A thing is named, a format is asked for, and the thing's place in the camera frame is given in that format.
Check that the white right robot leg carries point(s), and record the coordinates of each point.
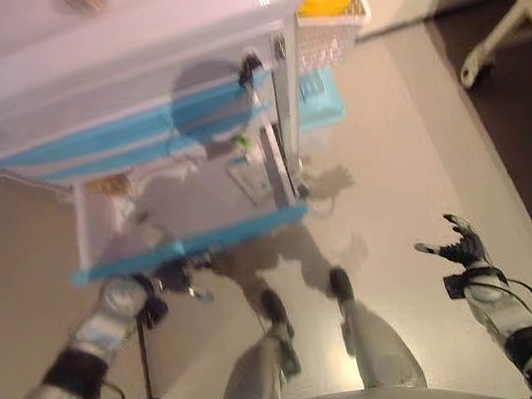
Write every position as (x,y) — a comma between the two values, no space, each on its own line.
(375,344)

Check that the white left robot leg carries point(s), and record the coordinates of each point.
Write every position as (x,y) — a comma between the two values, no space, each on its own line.
(254,378)

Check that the white robot leg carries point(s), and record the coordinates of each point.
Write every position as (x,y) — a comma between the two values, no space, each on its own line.
(254,378)
(375,344)

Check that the light blue side bin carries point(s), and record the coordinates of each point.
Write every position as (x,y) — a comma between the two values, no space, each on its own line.
(321,99)

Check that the right robot hand dark palm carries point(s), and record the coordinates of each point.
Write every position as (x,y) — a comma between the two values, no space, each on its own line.
(468,248)

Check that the white medicine box green logo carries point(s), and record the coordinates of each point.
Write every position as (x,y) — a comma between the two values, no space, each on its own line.
(249,182)

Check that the black drawer lock key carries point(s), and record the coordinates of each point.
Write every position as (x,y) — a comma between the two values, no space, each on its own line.
(250,65)

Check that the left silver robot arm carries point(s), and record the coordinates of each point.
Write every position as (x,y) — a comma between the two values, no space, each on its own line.
(90,333)

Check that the left robot hand dark palm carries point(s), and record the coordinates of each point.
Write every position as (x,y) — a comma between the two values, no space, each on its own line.
(177,277)

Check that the white medical cart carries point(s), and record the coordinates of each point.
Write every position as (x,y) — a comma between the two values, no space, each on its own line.
(72,63)

